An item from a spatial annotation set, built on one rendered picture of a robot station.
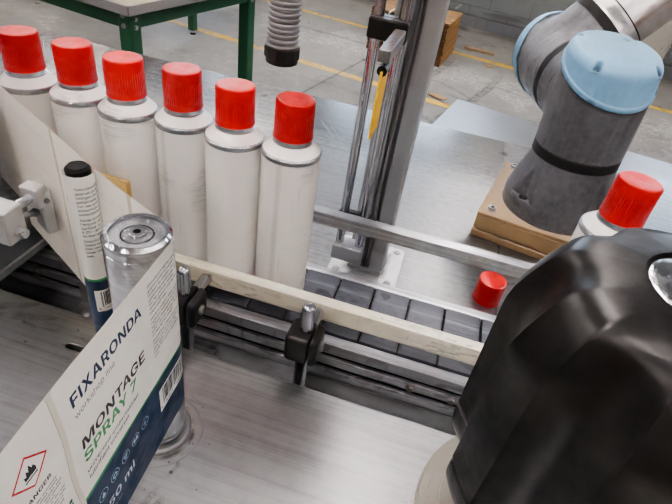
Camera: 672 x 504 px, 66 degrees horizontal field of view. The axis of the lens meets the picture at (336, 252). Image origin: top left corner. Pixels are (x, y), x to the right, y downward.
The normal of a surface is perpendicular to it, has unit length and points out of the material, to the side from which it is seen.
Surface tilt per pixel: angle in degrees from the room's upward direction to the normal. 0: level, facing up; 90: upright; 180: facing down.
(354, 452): 0
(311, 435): 0
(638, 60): 9
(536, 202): 75
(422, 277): 0
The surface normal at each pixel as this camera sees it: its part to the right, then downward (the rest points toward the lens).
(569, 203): -0.25, 0.32
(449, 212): 0.14, -0.78
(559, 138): -0.79, 0.33
